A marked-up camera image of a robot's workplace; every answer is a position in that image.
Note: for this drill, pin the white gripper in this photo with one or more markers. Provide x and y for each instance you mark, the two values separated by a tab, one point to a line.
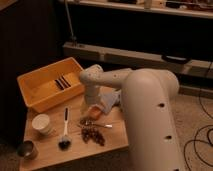
91	96

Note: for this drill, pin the orange apple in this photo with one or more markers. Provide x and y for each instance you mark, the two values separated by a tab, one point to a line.
95	113

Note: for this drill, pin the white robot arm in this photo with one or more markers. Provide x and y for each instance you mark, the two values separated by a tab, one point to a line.
145	102

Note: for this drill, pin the white paper cup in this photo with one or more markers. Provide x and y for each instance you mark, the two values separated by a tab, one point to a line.
42	124

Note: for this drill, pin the metal cup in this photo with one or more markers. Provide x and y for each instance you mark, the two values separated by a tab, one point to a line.
27	150

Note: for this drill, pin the light blue cloth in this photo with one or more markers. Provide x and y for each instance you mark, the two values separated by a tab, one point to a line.
109	100

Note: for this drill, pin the dark striped item in bin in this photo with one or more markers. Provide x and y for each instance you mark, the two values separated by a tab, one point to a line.
62	83

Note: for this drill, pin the metal spoon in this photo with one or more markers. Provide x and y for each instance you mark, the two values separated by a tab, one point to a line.
98	125

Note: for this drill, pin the bunch of dark grapes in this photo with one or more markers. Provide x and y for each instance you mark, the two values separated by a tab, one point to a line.
90	132

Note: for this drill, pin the yellow plastic bin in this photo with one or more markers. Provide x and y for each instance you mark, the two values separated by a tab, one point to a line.
40	90

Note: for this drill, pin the grey metal pole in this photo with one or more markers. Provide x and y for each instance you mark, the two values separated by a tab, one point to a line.
72	36

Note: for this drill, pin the wooden table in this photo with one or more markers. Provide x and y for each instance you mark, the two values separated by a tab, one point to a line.
49	153

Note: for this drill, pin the upper shelf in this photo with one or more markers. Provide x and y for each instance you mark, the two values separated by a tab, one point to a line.
152	6

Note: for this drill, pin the long grey baseboard rail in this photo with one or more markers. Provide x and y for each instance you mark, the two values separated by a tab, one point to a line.
136	59

